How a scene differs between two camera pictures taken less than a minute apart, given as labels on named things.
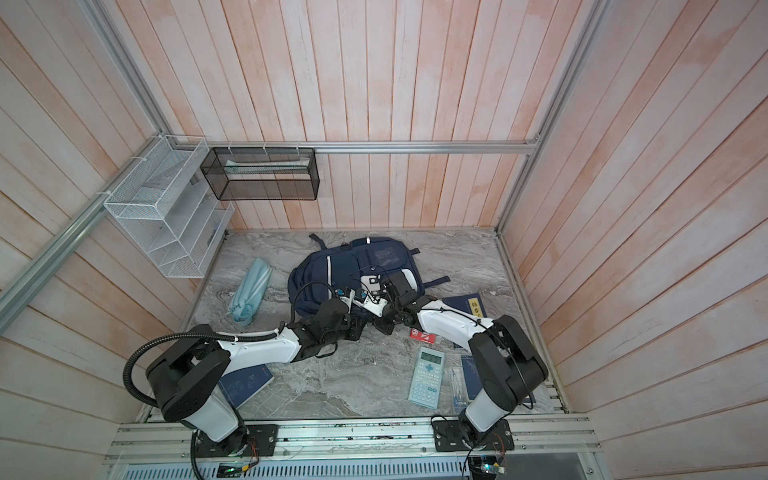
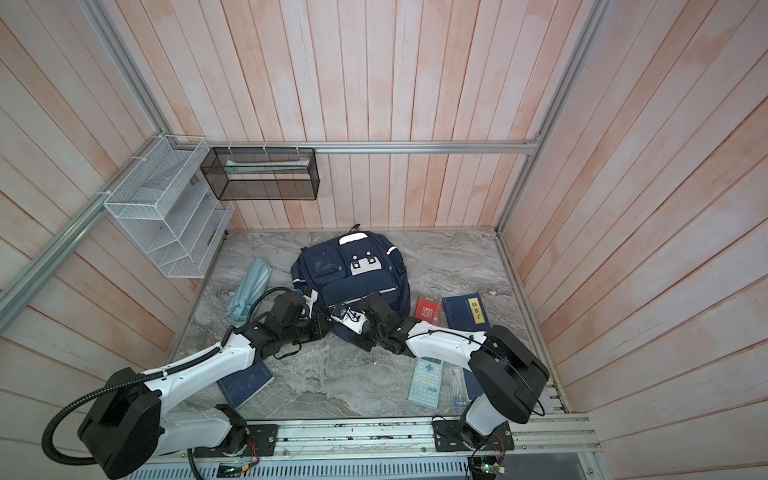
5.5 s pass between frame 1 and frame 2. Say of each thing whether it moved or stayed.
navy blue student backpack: moved
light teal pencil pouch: stayed
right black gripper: moved
